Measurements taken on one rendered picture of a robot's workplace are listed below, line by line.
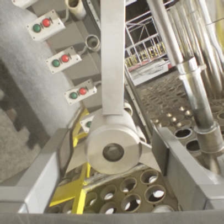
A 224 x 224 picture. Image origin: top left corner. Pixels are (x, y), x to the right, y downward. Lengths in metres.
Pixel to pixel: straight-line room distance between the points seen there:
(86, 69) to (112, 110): 0.75
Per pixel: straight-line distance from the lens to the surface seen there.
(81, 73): 0.90
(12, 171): 1.31
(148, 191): 2.10
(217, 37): 0.89
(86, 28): 0.94
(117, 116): 0.15
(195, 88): 1.21
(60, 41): 0.93
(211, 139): 1.37
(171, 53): 1.15
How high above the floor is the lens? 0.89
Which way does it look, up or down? 7 degrees down
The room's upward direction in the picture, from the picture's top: 65 degrees clockwise
